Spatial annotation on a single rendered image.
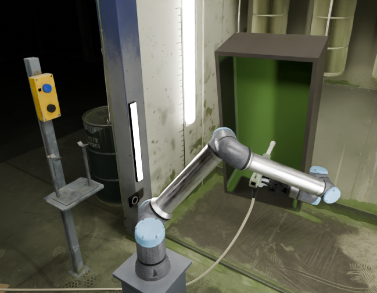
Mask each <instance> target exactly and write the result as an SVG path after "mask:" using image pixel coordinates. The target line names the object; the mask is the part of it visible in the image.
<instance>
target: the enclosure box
mask: <svg viewBox="0 0 377 293"><path fill-rule="evenodd" d="M328 41H329V36H325V35H297V34H267V33H239V32H238V33H236V32H235V33H234V34H232V35H231V36H230V37H229V38H228V39H227V40H226V41H225V42H224V43H223V44H222V45H221V46H220V47H219V48H217V49H216V50H215V51H214V54H215V63H216V79H217V95H218V111H219V119H220V128H221V127H227V128H230V129H231V130H232V131H233V132H234V133H235V135H236V138H237V140H238V141H239V142H240V143H241V144H243V145H244V146H246V147H249V148H251V150H252V152H253V153H256V154H258V155H260V156H262V155H263V154H264V153H267V151H268V149H269V147H270V143H271V141H275V143H276V144H275V146H274V147H273V149H272V151H271V153H270V155H271V157H270V159H271V160H273V161H276V162H278V163H281V164H283V165H286V166H289V167H291V168H294V169H296V170H299V171H302V172H303V173H306V174H309V170H310V169H311V164H312V158H313V150H314V142H315V134H316V129H317V121H318V113H319V105H320V100H321V92H322V83H323V79H324V70H325V62H326V54H327V49H328ZM222 166H223V175H224V191H225V192H226V193H228V194H232V195H236V196H241V197H243V198H247V199H251V200H252V189H253V187H251V186H249V184H250V179H251V177H252V175H253V173H254V172H253V171H250V170H247V169H245V170H242V171H241V170H238V169H236V168H234V167H232V166H230V165H229V164H227V163H226V162H224V161H223V160H222ZM267 192H268V186H266V185H264V186H262V187H259V188H258V192H257V197H256V198H255V201H258V202H262V203H266V204H269V205H273V206H277V207H280V208H284V209H288V210H292V211H295V212H300V209H301V206H302V203H303V201H301V200H298V199H294V198H291V197H289V194H288V195H287V197H285V196H282V195H279V194H277V195H273V194H270V193H267Z"/></svg>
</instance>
